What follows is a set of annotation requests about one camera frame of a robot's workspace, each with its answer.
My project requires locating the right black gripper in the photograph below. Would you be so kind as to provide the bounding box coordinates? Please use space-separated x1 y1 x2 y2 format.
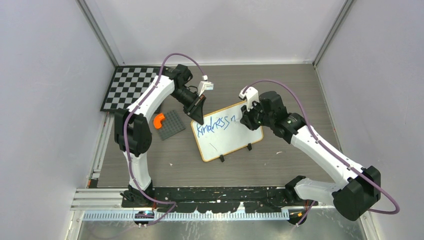
241 99 274 130

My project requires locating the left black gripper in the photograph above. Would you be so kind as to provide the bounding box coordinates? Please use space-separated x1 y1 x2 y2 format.
171 86 207 126

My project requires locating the yellow framed whiteboard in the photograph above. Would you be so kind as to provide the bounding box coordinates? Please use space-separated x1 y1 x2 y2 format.
190 101 264 162

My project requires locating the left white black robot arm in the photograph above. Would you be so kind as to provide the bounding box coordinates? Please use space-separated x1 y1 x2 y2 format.
114 64 206 207

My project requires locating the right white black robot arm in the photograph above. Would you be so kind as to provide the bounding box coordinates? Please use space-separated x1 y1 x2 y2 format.
239 87 381 221

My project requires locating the grey studded baseplate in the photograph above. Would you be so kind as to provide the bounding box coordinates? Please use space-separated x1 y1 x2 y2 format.
157 110 186 141

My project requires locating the orange curved block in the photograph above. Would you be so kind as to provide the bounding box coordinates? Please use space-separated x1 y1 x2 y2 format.
153 113 166 130

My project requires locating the black white checkerboard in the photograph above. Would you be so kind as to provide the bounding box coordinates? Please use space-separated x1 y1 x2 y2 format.
100 65 160 112

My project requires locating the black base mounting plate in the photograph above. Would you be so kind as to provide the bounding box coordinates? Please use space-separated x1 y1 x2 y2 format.
120 186 312 214

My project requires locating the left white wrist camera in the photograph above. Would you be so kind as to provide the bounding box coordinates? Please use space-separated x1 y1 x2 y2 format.
197 74 214 96

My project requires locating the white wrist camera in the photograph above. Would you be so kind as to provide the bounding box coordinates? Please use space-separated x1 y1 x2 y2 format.
197 74 214 96
238 86 260 112

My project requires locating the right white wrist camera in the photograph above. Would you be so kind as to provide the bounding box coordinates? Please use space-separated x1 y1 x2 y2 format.
238 86 260 112

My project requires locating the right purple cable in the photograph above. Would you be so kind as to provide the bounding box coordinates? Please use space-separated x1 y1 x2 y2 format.
241 79 401 228

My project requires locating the purple cable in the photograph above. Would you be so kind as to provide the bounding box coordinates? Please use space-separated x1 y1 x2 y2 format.
241 79 401 228
122 52 209 226

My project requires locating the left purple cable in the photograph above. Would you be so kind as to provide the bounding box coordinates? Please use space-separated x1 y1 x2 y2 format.
122 52 209 226

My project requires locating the aluminium frame rail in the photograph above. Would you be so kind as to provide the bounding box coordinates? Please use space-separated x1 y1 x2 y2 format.
70 185 373 222

